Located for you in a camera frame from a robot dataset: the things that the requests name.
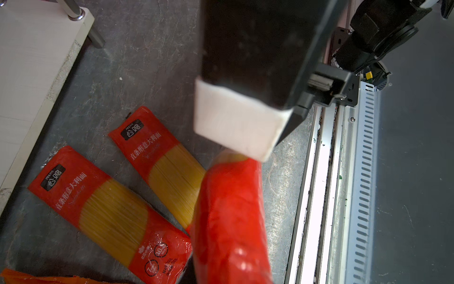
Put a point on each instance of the clear labelled spaghetti bag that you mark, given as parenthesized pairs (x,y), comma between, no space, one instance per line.
(228,231)

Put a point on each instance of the red spaghetti bag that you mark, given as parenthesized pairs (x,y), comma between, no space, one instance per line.
(167,167)
(114,217)

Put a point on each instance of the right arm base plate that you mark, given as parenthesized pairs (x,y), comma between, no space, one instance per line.
(329,84)

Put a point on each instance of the orange pastatime macaroni bag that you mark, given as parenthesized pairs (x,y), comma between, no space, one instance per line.
(14,277)

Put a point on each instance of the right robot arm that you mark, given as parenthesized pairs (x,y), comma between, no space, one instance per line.
(375,29)

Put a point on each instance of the white two-tier shelf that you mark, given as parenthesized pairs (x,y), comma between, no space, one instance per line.
(40,41)

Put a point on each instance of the aluminium rail front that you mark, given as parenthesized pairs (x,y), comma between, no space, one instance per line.
(333,232)

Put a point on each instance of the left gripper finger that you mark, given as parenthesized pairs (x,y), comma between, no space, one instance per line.
(257,58)

